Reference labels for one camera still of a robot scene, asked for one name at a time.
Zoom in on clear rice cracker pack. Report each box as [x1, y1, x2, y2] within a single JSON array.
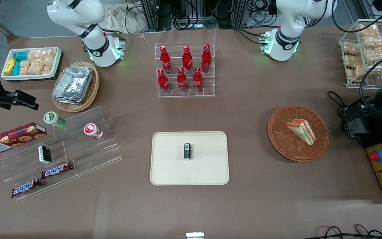
[[37, 60, 56, 75], [42, 49, 57, 62], [19, 60, 38, 75], [28, 50, 44, 62]]

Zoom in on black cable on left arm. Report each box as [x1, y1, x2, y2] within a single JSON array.
[[324, 0, 382, 115]]

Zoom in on clear acrylic bottle rack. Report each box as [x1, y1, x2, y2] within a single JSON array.
[[155, 41, 216, 98]]

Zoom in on aluminium foil tray stack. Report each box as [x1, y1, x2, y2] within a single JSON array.
[[52, 66, 94, 105]]

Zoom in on red tartan cookie box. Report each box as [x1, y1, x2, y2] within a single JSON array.
[[0, 122, 47, 155]]

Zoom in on green lidded yogurt cup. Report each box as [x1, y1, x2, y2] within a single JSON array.
[[43, 111, 67, 130]]

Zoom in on crumpled beige cloth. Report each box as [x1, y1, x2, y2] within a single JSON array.
[[104, 3, 147, 34]]

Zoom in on oval light wicker basket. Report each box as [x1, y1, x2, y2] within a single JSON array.
[[51, 61, 100, 113]]

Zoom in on clear bagged pastry pack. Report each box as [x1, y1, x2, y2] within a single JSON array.
[[363, 46, 382, 64], [343, 43, 361, 56], [343, 55, 362, 67], [362, 35, 382, 49], [345, 65, 366, 80], [358, 23, 381, 37]]

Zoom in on red cola bottle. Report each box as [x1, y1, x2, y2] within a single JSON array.
[[177, 67, 188, 93], [158, 69, 171, 94], [159, 46, 173, 74], [182, 45, 193, 74], [201, 44, 212, 74], [193, 67, 204, 93]]

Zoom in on beige plastic tray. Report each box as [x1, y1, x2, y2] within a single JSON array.
[[150, 131, 230, 186]]

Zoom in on black aluminium equipment rack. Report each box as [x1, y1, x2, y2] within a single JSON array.
[[140, 0, 278, 32]]

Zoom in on black power box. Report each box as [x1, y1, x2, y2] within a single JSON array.
[[347, 119, 371, 138]]

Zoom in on black coiled cable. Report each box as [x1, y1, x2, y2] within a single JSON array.
[[173, 14, 192, 31]]

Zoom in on white wire rack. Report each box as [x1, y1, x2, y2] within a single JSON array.
[[339, 19, 382, 89]]

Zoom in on white rectangular snack tray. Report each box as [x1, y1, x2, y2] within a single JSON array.
[[1, 47, 62, 81]]

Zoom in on black looped table cable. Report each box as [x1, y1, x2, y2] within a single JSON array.
[[327, 91, 349, 130]]

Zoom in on Snickers chocolate bar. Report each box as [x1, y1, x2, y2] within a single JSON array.
[[41, 161, 73, 180], [11, 178, 42, 199]]

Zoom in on yellow snack packet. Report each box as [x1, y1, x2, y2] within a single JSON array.
[[4, 57, 17, 75]]

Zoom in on black cables at table edge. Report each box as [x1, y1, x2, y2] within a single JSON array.
[[305, 225, 382, 239]]

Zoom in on clear acrylic stepped stand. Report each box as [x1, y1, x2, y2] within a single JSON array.
[[0, 106, 124, 202]]

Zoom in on triangular sandwich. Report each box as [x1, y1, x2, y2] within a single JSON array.
[[286, 119, 317, 146]]

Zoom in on red lidded yogurt cup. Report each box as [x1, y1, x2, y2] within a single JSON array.
[[84, 123, 104, 140]]

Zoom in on small black white box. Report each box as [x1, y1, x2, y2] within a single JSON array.
[[38, 145, 52, 165]]

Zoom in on round brown wicker basket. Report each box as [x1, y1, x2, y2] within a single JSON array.
[[268, 105, 330, 163]]

